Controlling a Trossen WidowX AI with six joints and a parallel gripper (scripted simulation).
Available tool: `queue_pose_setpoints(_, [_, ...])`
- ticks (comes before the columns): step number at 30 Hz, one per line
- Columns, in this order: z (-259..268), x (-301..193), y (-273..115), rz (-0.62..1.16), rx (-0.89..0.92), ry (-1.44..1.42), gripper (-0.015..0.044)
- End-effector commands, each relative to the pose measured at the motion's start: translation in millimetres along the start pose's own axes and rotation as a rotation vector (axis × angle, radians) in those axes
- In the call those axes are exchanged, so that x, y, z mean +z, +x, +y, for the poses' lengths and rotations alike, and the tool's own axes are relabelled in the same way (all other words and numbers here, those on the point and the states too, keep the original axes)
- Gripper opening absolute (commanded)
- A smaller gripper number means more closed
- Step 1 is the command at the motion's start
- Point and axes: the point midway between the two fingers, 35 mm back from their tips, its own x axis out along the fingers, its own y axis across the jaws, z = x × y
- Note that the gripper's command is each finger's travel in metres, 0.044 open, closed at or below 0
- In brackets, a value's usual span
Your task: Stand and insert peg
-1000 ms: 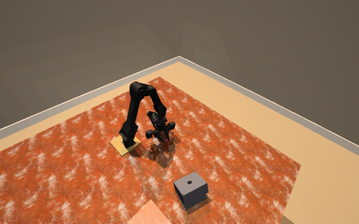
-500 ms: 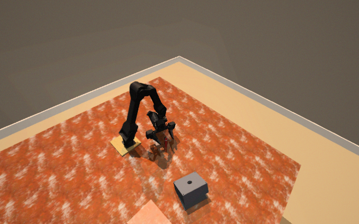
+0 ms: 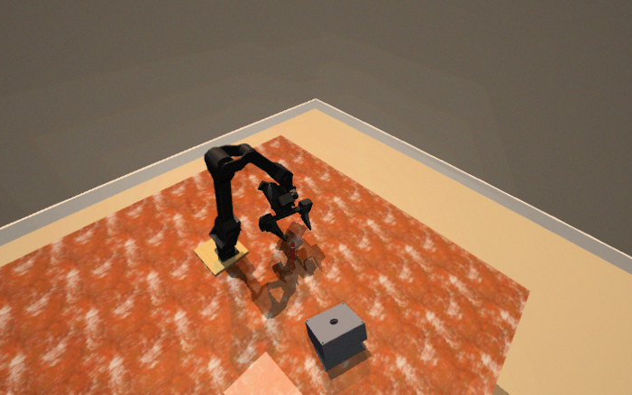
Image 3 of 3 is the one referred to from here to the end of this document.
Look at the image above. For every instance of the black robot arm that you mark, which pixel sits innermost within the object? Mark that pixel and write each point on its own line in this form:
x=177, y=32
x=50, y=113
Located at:
x=222, y=167

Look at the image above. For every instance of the grey square panel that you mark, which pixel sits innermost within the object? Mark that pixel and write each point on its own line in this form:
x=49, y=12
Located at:
x=337, y=334

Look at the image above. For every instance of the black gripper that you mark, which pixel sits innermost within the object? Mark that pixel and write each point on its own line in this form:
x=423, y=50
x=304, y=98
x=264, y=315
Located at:
x=268, y=222

